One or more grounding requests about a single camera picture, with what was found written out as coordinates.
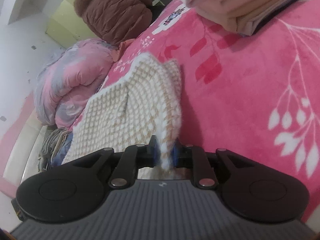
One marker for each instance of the folded pink grey quilt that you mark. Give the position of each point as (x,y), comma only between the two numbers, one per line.
(70,85)

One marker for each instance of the beige white checked knit sweater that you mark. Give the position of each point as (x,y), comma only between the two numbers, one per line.
(125,110)

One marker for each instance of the stack of folded pale clothes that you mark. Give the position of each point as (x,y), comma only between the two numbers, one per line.
(225,7)

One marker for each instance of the tan folded trousers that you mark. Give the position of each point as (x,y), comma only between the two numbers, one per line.
(62,142)

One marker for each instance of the pink floral blanket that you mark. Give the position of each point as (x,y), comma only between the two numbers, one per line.
(250,80)

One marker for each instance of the salmon cloth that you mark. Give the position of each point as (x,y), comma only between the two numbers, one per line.
(125,46)

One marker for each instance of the blue jeans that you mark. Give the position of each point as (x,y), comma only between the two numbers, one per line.
(62,155)

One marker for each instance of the dark blue folded garment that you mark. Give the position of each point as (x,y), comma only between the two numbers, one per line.
(280,17)

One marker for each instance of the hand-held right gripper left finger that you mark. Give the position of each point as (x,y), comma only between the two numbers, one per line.
(155,152)

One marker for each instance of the pink cream padded headboard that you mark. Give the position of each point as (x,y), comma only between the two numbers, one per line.
(15,160)

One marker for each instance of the stack of folded pink garments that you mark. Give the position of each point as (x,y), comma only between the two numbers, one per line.
(250,22)

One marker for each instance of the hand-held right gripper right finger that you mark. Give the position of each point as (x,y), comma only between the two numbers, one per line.
(175,155)

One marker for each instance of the pale yellow wardrobe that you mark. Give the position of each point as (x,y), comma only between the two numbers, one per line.
(65,22)

